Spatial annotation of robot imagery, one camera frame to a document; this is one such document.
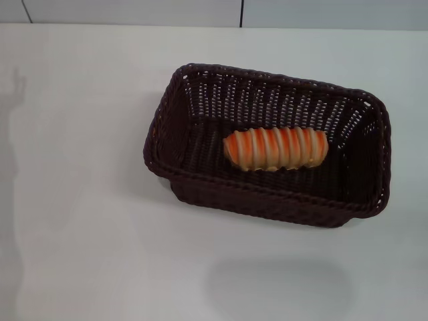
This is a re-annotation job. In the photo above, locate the dark brown woven basket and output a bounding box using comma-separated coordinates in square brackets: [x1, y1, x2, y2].
[143, 62, 391, 229]

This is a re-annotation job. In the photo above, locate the orange striped bread loaf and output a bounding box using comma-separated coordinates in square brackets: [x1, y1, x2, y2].
[223, 126, 329, 173]

